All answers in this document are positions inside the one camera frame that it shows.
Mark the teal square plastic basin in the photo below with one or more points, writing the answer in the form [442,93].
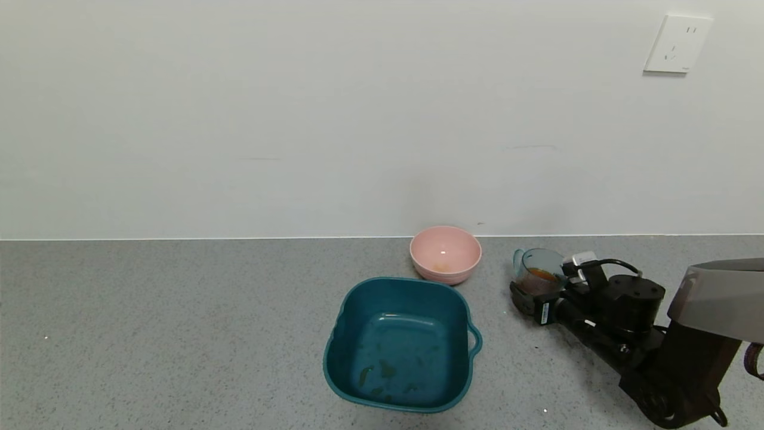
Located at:
[400,346]

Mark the right robot arm black grey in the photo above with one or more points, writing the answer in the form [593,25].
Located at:
[686,370]

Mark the white wall socket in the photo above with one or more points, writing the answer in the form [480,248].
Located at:
[677,45]

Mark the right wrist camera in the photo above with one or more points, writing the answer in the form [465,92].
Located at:
[594,276]

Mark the pink round bowl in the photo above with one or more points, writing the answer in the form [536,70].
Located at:
[444,254]

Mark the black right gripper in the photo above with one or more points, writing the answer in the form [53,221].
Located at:
[542,311]

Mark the orange liquid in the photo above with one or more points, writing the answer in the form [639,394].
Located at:
[540,276]

